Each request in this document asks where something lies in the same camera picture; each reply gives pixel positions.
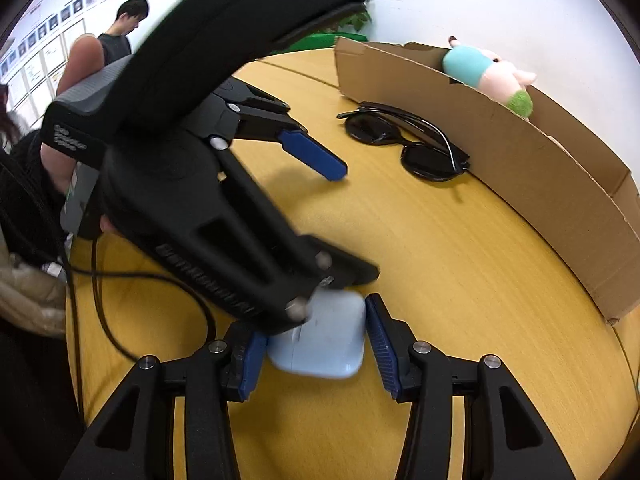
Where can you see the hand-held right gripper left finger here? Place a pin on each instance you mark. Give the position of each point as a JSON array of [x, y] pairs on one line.
[[252, 360]]

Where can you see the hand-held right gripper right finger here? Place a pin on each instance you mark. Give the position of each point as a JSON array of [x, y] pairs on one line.
[[382, 340]]

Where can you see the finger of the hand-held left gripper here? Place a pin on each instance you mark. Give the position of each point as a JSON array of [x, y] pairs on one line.
[[315, 155], [260, 240]]

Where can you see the white earbuds case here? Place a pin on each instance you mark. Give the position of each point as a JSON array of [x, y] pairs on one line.
[[330, 345]]

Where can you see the brown cardboard box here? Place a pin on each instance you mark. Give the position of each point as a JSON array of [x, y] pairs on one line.
[[550, 185]]

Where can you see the person's left forearm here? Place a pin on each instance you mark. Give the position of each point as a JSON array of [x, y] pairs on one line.
[[82, 65]]

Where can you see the person's left hand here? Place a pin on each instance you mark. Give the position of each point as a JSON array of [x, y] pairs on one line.
[[55, 167]]

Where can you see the green cloth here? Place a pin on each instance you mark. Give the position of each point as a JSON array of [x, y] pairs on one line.
[[320, 41]]

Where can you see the black sunglasses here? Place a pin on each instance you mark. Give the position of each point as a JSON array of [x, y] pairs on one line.
[[430, 165]]

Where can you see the green potted plant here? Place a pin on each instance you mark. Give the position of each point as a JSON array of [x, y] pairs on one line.
[[357, 20]]

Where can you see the person in black vest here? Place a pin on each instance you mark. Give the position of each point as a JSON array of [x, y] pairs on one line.
[[55, 20]]

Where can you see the teal and pink plush toy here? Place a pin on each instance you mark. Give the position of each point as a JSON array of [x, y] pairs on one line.
[[465, 65]]

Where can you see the beige bag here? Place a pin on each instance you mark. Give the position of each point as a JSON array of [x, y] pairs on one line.
[[30, 295]]

